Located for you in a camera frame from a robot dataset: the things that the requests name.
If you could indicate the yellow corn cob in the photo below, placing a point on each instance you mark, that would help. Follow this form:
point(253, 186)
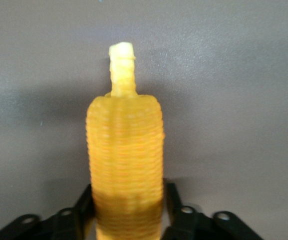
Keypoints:
point(125, 150)

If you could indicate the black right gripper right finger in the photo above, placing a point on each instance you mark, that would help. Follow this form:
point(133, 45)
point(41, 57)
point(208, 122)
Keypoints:
point(193, 225)

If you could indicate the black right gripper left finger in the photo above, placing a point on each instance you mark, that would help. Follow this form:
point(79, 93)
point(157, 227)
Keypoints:
point(59, 225)

